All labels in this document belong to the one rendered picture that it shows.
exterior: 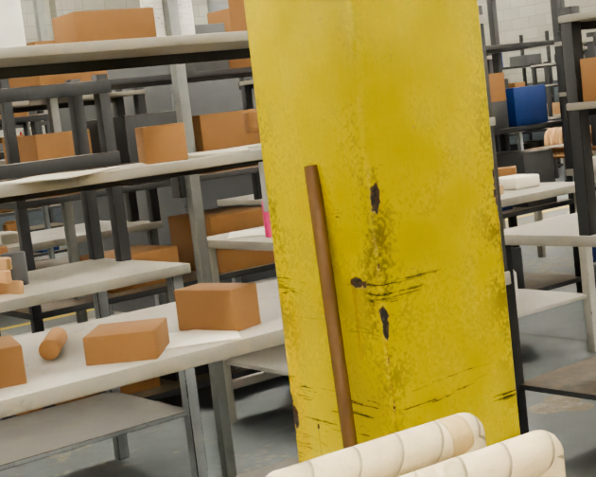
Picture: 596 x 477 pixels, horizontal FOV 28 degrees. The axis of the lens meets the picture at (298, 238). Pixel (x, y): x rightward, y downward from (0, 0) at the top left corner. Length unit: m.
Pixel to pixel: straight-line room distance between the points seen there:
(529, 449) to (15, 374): 2.08
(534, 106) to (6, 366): 5.49
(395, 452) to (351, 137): 0.98
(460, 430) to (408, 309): 0.94
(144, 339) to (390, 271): 1.18
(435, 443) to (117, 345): 2.05
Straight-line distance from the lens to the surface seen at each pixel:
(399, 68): 1.83
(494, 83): 6.59
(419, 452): 0.89
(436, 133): 1.87
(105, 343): 2.90
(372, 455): 0.86
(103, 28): 2.83
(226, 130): 6.23
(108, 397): 5.27
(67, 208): 5.86
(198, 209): 4.34
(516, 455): 0.84
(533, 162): 7.77
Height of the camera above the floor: 1.46
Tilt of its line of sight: 6 degrees down
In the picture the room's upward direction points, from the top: 7 degrees counter-clockwise
